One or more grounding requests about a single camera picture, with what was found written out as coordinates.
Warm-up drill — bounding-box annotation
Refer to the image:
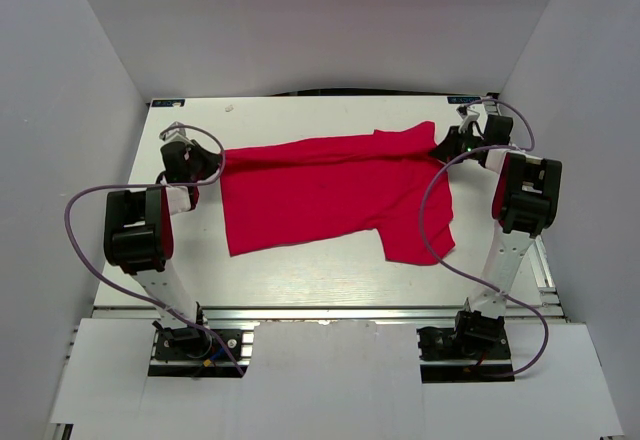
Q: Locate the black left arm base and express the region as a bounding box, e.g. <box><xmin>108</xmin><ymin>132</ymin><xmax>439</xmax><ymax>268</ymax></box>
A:
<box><xmin>148</xmin><ymin>329</ymin><xmax>253</xmax><ymax>379</ymax></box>

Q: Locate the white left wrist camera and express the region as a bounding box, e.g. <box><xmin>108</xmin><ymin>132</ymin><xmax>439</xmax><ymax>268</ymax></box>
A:
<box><xmin>159</xmin><ymin>122</ymin><xmax>192</xmax><ymax>145</ymax></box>

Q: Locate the blue corner sticker left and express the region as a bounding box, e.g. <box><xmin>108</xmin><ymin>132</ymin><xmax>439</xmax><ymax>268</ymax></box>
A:
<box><xmin>150</xmin><ymin>99</ymin><xmax>186</xmax><ymax>108</ymax></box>

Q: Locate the blue corner sticker right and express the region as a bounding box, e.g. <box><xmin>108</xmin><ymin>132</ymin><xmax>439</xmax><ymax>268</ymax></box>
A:
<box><xmin>446</xmin><ymin>96</ymin><xmax>480</xmax><ymax>105</ymax></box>

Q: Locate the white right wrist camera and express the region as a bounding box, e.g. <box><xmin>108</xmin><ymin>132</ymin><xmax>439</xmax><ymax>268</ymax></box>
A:
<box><xmin>456</xmin><ymin>105</ymin><xmax>479</xmax><ymax>134</ymax></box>

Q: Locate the red t shirt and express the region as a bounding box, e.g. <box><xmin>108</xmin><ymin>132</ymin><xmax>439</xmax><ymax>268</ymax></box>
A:
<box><xmin>221</xmin><ymin>121</ymin><xmax>455</xmax><ymax>266</ymax></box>

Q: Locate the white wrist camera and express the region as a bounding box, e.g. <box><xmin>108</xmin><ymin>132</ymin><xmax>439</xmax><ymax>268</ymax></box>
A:
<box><xmin>159</xmin><ymin>122</ymin><xmax>192</xmax><ymax>145</ymax></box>
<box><xmin>456</xmin><ymin>105</ymin><xmax>479</xmax><ymax>134</ymax></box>

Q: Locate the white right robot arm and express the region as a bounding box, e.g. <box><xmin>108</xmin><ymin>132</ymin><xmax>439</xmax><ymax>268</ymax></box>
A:
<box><xmin>429</xmin><ymin>107</ymin><xmax>563</xmax><ymax>359</ymax></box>

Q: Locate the blue corner sticker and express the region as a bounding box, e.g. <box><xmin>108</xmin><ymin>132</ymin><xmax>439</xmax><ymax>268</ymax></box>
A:
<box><xmin>446</xmin><ymin>96</ymin><xmax>480</xmax><ymax>105</ymax></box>
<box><xmin>150</xmin><ymin>99</ymin><xmax>186</xmax><ymax>108</ymax></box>

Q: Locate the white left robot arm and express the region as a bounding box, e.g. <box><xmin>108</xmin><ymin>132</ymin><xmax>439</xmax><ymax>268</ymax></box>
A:
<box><xmin>103</xmin><ymin>139</ymin><xmax>222</xmax><ymax>359</ymax></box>

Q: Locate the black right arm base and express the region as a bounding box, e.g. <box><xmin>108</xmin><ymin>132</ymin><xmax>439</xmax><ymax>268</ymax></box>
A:
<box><xmin>417</xmin><ymin>326</ymin><xmax>515</xmax><ymax>384</ymax></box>

